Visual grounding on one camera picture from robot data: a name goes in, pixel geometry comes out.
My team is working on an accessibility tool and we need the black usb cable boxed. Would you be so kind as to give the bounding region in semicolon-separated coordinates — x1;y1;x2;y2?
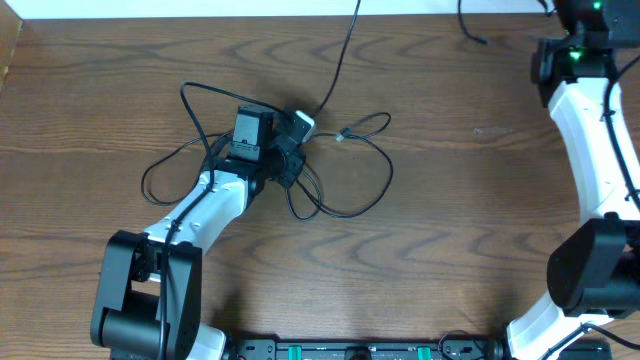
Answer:
309;0;489;120
140;111;395;222

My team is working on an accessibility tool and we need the left camera cable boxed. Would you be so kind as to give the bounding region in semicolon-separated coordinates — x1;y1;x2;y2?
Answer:
157;81;291;360

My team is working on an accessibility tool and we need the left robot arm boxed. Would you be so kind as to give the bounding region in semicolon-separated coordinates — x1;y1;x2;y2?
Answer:
90;105;316;359

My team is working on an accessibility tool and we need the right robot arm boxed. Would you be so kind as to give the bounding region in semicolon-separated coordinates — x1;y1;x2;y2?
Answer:
485;0;639;359

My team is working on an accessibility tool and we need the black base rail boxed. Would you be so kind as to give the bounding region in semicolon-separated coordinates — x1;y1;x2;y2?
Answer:
221;335;511;360

